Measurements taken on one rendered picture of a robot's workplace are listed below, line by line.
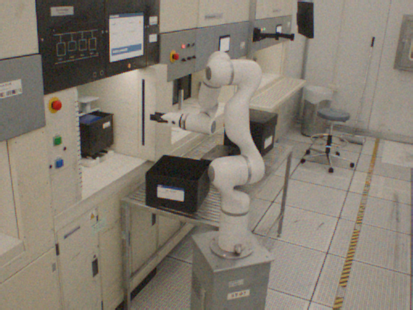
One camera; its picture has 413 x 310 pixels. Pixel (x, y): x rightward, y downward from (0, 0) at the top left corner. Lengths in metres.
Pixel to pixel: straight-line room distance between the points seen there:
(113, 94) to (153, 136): 0.33
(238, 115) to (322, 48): 4.56
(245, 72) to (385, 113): 4.66
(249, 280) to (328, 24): 4.69
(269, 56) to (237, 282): 3.64
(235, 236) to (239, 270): 0.14
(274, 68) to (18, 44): 3.86
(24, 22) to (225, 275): 1.23
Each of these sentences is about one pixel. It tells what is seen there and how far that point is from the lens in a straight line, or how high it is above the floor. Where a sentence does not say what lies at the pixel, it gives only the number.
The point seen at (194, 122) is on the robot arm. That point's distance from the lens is 2.06.
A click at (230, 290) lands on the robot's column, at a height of 0.64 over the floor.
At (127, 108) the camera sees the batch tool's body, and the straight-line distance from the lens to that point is 2.47.
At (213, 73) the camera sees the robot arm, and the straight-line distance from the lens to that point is 1.65.
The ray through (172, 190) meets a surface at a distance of 2.15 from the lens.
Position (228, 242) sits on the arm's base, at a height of 0.82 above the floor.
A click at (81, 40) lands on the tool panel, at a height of 1.58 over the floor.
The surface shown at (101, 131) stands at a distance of 2.42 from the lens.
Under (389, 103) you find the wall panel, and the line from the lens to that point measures 6.21.
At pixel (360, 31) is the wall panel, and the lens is 6.10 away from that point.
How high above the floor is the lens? 1.82
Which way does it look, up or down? 21 degrees down
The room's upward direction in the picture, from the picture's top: 3 degrees clockwise
